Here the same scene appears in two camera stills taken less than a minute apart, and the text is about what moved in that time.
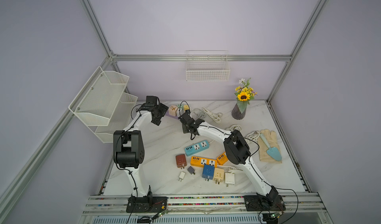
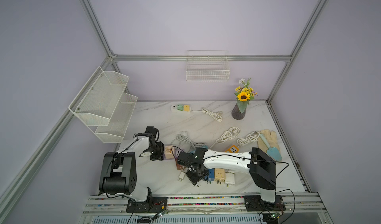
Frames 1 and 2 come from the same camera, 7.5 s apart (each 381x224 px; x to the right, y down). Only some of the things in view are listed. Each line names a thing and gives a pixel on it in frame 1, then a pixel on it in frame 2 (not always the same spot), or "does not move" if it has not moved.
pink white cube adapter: x=172 y=110 → x=169 y=151
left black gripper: x=162 y=108 → x=158 y=157
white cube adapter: x=229 y=178 does not move
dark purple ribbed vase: x=236 y=114 does not move
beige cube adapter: x=219 y=175 does not move
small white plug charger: x=181 y=176 does not move
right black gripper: x=184 y=129 → x=194 y=179
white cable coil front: x=253 y=136 does not move
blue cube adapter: x=208 y=172 does not move
